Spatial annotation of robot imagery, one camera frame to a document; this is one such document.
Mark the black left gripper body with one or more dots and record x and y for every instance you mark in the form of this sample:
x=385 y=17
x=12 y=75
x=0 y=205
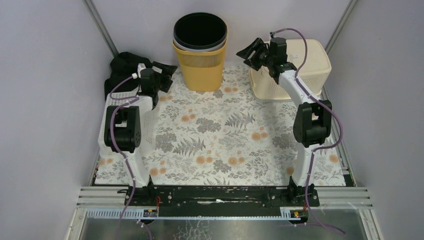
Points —
x=160 y=78

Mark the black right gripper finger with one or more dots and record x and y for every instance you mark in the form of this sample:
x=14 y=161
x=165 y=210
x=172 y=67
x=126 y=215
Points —
x=252 y=51
x=257 y=61

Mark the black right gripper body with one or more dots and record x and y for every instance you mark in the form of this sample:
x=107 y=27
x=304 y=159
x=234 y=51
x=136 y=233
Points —
x=269 y=60

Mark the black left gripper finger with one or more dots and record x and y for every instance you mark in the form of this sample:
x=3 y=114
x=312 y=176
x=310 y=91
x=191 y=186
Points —
x=163 y=70
x=165 y=84

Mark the grey bin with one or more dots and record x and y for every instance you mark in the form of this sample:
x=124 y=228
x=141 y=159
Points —
x=208 y=49

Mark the white perforated plastic basket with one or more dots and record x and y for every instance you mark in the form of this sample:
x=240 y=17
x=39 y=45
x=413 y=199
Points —
x=133 y=121

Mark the cream large plastic basket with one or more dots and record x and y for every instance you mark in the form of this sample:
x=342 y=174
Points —
x=314 y=72

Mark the black bin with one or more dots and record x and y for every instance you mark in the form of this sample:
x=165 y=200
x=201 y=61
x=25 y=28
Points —
x=200 y=30

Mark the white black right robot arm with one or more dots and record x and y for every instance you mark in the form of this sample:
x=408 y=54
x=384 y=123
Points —
x=313 y=119

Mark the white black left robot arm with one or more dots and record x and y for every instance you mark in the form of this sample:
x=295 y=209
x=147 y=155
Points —
x=139 y=176

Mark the black crumpled cloth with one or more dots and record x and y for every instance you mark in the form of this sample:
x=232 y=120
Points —
x=122 y=67

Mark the yellow perforated waste bin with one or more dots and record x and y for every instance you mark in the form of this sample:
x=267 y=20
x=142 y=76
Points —
x=202 y=71

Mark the floral patterned table mat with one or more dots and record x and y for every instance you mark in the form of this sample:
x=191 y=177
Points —
x=226 y=137

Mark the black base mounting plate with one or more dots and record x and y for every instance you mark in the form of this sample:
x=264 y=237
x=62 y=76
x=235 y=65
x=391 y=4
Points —
x=219 y=201

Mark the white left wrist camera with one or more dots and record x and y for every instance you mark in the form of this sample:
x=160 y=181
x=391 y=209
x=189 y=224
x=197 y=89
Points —
x=138 y=73

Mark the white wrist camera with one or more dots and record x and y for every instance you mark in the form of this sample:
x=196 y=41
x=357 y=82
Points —
x=273 y=34
x=138 y=73

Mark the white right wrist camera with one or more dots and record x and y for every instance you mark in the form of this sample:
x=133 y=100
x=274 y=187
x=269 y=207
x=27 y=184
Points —
x=273 y=34

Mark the aluminium frame rails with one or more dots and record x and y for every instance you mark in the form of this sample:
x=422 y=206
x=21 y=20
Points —
x=342 y=203

